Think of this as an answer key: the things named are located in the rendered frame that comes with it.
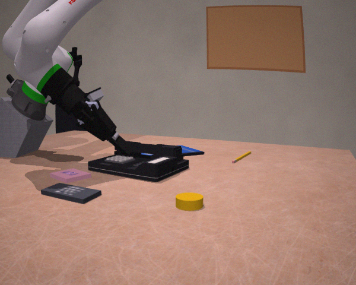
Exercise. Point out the yellow short cylinder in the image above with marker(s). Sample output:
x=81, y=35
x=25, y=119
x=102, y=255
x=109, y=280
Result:
x=189, y=201

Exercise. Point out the pink sticky note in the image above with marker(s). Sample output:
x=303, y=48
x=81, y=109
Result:
x=70, y=175

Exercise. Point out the blue notebook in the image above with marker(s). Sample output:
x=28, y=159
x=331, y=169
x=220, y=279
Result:
x=186, y=151

